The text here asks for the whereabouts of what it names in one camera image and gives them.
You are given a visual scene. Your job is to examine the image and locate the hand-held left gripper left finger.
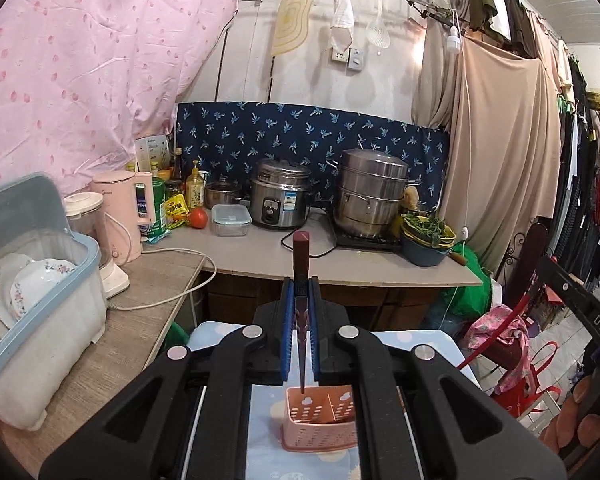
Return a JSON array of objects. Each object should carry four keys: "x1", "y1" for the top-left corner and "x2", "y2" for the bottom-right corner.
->
[{"x1": 39, "y1": 276, "x2": 301, "y2": 480}]

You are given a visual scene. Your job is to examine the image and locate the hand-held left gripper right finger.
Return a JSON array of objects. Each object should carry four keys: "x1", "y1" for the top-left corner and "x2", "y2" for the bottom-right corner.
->
[{"x1": 306, "y1": 276, "x2": 568, "y2": 480}]

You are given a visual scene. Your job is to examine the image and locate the pink plastic utensil basket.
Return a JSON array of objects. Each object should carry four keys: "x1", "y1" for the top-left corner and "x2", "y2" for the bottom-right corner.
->
[{"x1": 281, "y1": 385, "x2": 359, "y2": 456}]

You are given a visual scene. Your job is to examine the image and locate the dark wooden chair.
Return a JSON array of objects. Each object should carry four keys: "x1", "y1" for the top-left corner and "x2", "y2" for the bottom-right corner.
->
[{"x1": 500, "y1": 220, "x2": 548, "y2": 311}]

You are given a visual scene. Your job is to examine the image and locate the black induction cooker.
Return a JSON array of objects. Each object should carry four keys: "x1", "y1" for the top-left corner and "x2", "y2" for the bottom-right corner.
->
[{"x1": 330, "y1": 227, "x2": 403, "y2": 251}]

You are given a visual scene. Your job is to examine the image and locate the pink floral cloth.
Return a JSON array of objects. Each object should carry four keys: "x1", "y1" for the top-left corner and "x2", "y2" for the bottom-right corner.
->
[{"x1": 467, "y1": 305, "x2": 531, "y2": 393}]

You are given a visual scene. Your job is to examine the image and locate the clear plastic food container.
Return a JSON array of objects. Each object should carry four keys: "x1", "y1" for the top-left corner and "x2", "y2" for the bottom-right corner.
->
[{"x1": 210, "y1": 204, "x2": 252, "y2": 237}]

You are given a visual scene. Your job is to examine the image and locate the blue bowl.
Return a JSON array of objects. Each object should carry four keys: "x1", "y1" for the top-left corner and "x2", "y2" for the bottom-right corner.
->
[{"x1": 399, "y1": 232, "x2": 451, "y2": 267}]

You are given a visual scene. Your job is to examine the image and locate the green plastic bag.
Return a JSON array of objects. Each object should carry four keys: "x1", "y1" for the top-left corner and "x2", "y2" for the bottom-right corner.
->
[{"x1": 442, "y1": 242, "x2": 493, "y2": 317}]

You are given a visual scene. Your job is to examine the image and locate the steel rice cooker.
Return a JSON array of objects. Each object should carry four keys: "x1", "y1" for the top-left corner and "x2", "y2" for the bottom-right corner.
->
[{"x1": 249, "y1": 158, "x2": 313, "y2": 229}]

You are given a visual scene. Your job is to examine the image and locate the row of hanging clothes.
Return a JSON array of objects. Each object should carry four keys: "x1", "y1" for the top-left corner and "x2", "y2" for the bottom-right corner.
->
[{"x1": 555, "y1": 40, "x2": 600, "y2": 301}]

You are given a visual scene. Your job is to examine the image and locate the steel steamer pot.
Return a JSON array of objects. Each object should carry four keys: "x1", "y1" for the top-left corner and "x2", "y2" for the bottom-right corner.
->
[{"x1": 327, "y1": 147, "x2": 412, "y2": 240}]

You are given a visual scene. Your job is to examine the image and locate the small lidded steel pot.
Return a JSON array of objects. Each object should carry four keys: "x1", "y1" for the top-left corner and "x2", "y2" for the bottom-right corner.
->
[{"x1": 204, "y1": 176, "x2": 243, "y2": 209}]

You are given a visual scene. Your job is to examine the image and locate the leafy green vegetables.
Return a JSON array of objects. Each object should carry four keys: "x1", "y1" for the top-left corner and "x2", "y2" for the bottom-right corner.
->
[{"x1": 401, "y1": 212, "x2": 453, "y2": 241}]

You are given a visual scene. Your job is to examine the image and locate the yellow bowl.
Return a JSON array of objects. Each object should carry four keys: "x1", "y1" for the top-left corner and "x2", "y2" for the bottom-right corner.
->
[{"x1": 400, "y1": 225, "x2": 456, "y2": 250}]

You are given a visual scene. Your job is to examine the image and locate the yellow snack packet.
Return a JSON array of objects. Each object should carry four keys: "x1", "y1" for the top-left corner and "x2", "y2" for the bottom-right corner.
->
[{"x1": 164, "y1": 194, "x2": 190, "y2": 218}]

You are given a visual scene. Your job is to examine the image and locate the yellow pump soap bottle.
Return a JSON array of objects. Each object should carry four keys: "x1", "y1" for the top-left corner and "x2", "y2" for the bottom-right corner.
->
[{"x1": 186, "y1": 161, "x2": 206, "y2": 209}]

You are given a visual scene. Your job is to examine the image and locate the blue floral cloth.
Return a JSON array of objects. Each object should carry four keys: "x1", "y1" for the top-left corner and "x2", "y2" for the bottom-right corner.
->
[{"x1": 174, "y1": 101, "x2": 451, "y2": 216}]

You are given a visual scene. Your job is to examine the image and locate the pink electric kettle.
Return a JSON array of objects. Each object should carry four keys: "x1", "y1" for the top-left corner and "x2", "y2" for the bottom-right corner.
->
[{"x1": 91, "y1": 170, "x2": 154, "y2": 265}]

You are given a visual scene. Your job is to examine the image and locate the beige curtain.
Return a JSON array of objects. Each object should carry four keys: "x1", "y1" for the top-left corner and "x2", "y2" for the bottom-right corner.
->
[{"x1": 412, "y1": 20, "x2": 563, "y2": 271}]

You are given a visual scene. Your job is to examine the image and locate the white blender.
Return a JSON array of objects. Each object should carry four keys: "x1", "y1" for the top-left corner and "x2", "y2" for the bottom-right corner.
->
[{"x1": 62, "y1": 192, "x2": 131, "y2": 301}]

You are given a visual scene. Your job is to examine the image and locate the white carton box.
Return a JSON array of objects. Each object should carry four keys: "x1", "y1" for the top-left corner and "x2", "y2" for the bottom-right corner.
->
[{"x1": 134, "y1": 135, "x2": 173, "y2": 176}]

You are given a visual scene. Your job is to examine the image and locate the dish storage box with lid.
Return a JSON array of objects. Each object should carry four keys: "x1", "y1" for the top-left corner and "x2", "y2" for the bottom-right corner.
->
[{"x1": 0, "y1": 172, "x2": 108, "y2": 431}]

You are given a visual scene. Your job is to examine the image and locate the floral white plate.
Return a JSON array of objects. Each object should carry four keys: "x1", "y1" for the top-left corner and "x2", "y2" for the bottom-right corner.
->
[
  {"x1": 0, "y1": 253, "x2": 36, "y2": 328},
  {"x1": 10, "y1": 259, "x2": 77, "y2": 321}
]

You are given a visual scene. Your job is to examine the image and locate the yellow hanging cutting board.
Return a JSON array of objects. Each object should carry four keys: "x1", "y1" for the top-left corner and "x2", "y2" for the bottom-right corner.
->
[{"x1": 271, "y1": 0, "x2": 315, "y2": 57}]

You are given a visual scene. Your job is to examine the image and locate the white cloth bag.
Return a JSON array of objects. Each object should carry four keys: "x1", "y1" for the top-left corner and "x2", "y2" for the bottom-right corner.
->
[{"x1": 330, "y1": 0, "x2": 356, "y2": 48}]

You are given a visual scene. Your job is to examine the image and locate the pink printed curtain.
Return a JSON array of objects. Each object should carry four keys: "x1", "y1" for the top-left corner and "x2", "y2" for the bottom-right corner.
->
[{"x1": 0, "y1": 0, "x2": 238, "y2": 196}]

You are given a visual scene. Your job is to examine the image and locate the black power cable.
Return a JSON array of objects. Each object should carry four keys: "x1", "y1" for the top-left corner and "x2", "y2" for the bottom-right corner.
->
[{"x1": 280, "y1": 210, "x2": 338, "y2": 259}]

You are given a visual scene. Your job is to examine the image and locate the white power cable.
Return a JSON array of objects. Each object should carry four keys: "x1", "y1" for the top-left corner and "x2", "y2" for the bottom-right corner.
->
[{"x1": 107, "y1": 246, "x2": 218, "y2": 312}]

